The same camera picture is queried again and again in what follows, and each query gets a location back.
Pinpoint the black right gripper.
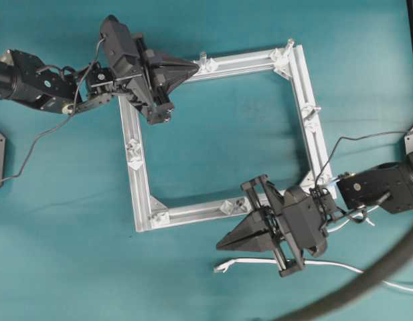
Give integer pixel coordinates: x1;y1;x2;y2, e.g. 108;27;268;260
215;174;329;278

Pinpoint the thick black corrugated hose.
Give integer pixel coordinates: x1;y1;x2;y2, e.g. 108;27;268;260
279;217;413;321

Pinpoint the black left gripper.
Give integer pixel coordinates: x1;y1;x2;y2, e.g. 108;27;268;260
112;35;199;124

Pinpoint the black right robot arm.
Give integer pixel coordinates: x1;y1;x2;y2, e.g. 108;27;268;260
216;160;413;277

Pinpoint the metal pin top middle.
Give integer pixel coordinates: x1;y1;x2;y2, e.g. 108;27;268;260
199;51;208;70

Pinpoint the metal pin top right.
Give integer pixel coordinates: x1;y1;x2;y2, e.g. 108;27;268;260
282;38;295;59

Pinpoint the metal pin right middle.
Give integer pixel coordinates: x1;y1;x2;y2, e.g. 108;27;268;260
301;105;321;119

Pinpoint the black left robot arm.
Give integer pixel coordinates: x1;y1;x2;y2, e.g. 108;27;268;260
0;33;199;124

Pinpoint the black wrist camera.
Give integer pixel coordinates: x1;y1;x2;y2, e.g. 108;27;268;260
282;186;327;257
100;15;141;78

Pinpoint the thin grey left cable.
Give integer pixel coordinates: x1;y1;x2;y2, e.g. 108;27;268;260
0;36;108;188

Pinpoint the aluminium extrusion square frame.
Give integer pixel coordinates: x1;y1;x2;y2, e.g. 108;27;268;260
118;44;333;232

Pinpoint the white cable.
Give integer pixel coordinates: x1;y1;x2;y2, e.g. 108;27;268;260
213;179;413;295

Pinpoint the thin grey cable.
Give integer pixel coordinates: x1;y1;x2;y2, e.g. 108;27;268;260
0;36;108;188
313;130;413;195

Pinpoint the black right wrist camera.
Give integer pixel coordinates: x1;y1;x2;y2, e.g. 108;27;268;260
282;186;327;257

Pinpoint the metal pin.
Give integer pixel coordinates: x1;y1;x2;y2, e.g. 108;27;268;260
301;105;321;119
199;51;208;70
282;38;295;59

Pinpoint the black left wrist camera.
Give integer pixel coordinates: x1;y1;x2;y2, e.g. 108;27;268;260
100;15;141;78

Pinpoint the thin grey right cable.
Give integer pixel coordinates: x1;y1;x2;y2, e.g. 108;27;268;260
313;130;413;195

